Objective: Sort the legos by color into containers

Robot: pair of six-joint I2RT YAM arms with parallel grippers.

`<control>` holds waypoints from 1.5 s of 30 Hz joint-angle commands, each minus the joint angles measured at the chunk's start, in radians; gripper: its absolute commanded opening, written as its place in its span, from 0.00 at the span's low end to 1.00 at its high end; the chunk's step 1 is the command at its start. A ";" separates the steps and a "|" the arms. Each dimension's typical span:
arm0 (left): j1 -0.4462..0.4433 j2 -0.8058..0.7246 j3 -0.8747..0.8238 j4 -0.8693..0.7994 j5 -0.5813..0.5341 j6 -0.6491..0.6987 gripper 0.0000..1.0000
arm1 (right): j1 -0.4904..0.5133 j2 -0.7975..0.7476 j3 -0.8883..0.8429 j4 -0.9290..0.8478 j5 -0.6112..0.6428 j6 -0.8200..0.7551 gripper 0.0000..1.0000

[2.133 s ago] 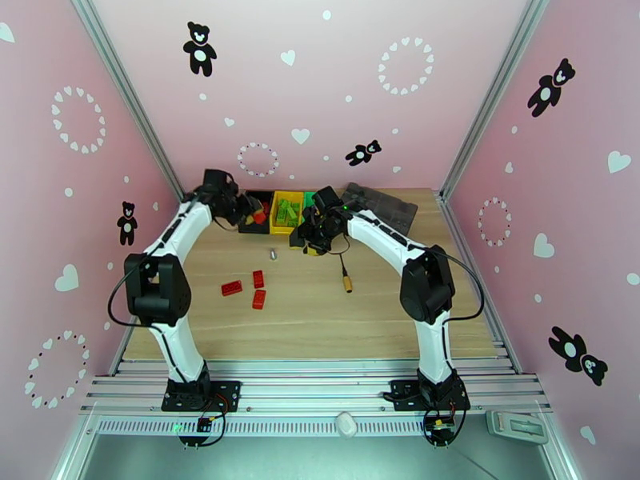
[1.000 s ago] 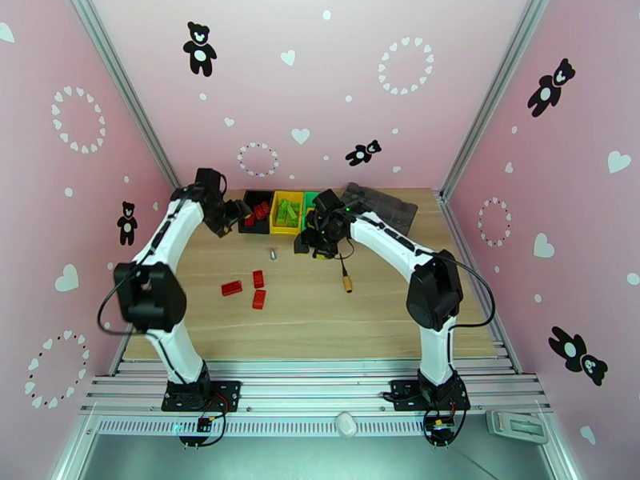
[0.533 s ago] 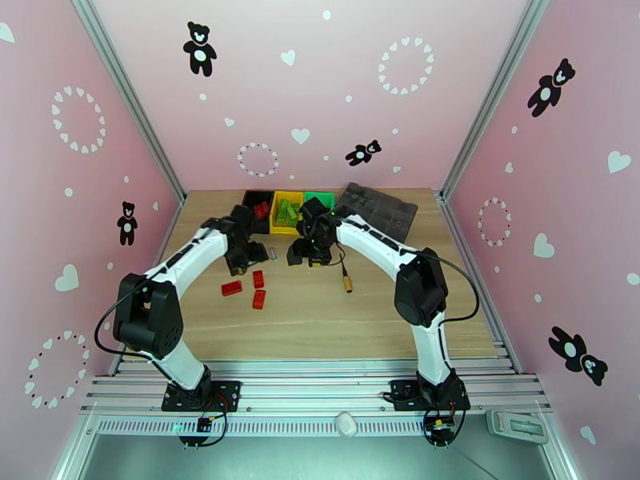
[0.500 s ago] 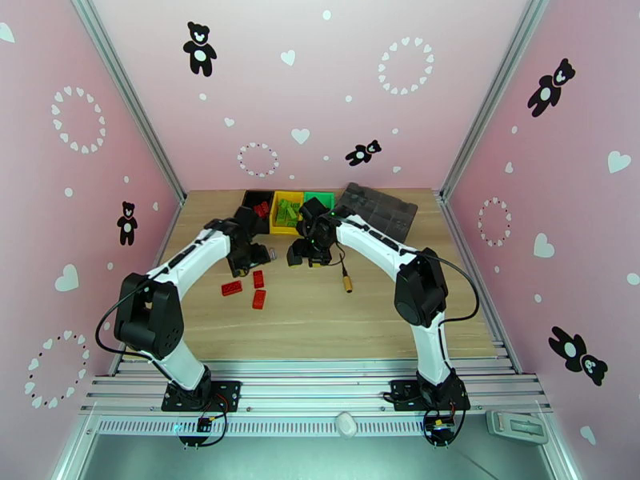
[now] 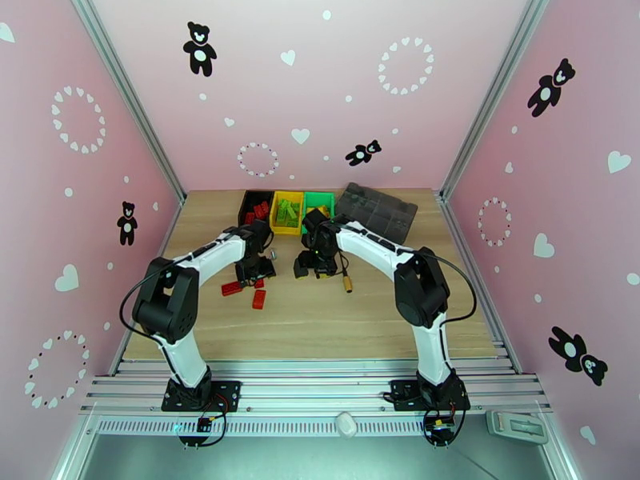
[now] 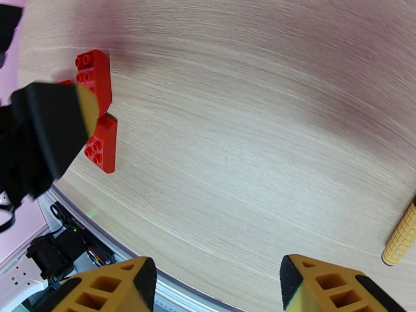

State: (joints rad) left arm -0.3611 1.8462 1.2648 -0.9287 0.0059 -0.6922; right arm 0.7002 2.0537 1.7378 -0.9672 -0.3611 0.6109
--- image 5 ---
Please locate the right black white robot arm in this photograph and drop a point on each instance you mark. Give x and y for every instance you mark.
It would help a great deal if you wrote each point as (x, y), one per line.
(430, 353)

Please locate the yellow lego brick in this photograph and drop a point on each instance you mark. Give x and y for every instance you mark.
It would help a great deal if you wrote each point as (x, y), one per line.
(324, 210)

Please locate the black yellow power connector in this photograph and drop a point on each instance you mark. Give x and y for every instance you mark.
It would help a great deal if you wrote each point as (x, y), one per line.
(204, 424)
(442, 425)

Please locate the black plastic bin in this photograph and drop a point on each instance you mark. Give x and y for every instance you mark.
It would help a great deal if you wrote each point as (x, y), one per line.
(252, 194)

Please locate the white round puck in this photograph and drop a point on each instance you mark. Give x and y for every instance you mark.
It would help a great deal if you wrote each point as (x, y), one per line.
(346, 424)

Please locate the green plastic bin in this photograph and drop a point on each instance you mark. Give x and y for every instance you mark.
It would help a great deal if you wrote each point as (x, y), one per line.
(320, 197)

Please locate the aluminium frame post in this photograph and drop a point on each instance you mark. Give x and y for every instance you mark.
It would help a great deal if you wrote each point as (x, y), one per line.
(493, 93)
(129, 93)

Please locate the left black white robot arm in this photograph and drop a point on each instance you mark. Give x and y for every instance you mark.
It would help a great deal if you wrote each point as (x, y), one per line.
(185, 353)

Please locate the grey plastic device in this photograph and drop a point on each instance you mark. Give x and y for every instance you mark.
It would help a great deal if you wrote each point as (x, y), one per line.
(517, 424)

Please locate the yellow plastic bin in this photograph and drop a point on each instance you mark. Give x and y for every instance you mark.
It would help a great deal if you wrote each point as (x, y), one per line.
(287, 231)

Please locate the grey compartment organizer box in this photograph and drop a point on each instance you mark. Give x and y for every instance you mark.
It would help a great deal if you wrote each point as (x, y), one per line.
(380, 208)

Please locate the aluminium rail base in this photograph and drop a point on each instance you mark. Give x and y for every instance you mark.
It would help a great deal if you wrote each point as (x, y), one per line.
(310, 388)

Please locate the slotted metal strip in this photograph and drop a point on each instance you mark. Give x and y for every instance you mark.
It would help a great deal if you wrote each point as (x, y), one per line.
(280, 426)

